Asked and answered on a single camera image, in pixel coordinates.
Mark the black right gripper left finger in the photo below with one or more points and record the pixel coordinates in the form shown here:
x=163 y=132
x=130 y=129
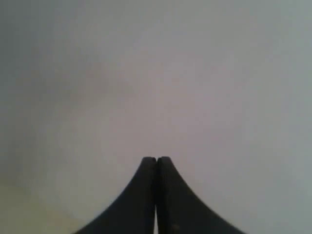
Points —
x=133 y=212

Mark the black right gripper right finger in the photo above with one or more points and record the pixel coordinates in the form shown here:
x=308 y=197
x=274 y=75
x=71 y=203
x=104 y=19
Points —
x=179 y=210

